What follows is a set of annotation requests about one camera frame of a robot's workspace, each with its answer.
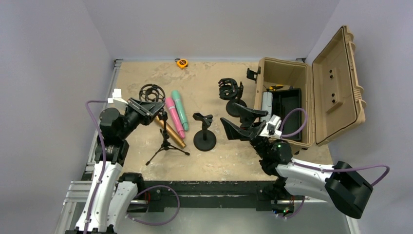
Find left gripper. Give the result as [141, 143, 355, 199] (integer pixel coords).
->
[118, 97, 164, 139]

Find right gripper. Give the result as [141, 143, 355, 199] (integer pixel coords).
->
[221, 103, 270, 159]

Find black tripod microphone stand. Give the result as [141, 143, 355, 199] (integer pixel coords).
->
[139, 84, 190, 166]

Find pink microphone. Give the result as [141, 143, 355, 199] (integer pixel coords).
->
[165, 97, 185, 139]

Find mint green microphone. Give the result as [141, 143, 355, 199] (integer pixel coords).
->
[171, 90, 189, 132]

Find gold microphone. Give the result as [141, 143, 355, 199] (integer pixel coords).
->
[154, 117, 187, 149]

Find black round-base stand with shockmount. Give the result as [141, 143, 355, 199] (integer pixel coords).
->
[218, 78, 247, 117]

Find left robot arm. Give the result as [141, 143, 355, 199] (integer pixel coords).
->
[65, 98, 165, 234]

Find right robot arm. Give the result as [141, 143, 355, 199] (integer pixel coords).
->
[220, 104, 373, 219]

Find grey box in case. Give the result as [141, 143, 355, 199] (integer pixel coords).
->
[261, 92, 273, 122]

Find black tray in case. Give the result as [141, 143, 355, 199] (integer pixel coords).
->
[271, 88, 302, 134]

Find yellow black tool in case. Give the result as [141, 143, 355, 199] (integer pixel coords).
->
[266, 84, 283, 92]

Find orange tape measure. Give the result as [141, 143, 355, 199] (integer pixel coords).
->
[174, 58, 188, 69]

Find tan plastic case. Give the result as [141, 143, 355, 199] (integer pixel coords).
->
[246, 25, 366, 154]

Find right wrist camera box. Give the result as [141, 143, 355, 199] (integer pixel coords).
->
[258, 115, 282, 139]

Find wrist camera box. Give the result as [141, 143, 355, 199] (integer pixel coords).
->
[107, 88, 128, 111]
[258, 115, 282, 139]

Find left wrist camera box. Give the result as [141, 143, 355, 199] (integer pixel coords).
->
[107, 88, 128, 111]

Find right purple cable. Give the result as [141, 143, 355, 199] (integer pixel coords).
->
[274, 108, 391, 220]

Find purple cable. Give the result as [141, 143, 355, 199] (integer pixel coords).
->
[82, 100, 181, 234]
[274, 108, 391, 220]

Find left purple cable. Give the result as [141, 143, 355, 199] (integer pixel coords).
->
[82, 100, 181, 234]

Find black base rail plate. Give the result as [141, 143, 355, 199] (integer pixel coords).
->
[127, 180, 305, 214]

